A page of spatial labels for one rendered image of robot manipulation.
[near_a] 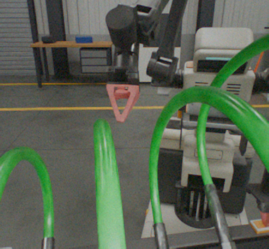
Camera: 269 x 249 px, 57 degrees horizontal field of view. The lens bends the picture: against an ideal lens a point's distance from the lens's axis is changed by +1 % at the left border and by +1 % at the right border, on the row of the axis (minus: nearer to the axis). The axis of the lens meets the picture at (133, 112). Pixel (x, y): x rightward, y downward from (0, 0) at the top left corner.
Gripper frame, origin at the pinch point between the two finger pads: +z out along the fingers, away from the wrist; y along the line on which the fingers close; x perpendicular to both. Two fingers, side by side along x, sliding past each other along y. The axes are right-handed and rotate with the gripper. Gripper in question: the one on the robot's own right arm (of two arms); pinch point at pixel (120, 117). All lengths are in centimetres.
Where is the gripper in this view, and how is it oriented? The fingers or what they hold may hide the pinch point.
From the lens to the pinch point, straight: 50.5
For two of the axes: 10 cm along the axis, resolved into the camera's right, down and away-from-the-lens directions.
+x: 10.0, 0.3, -0.8
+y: -0.7, -4.0, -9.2
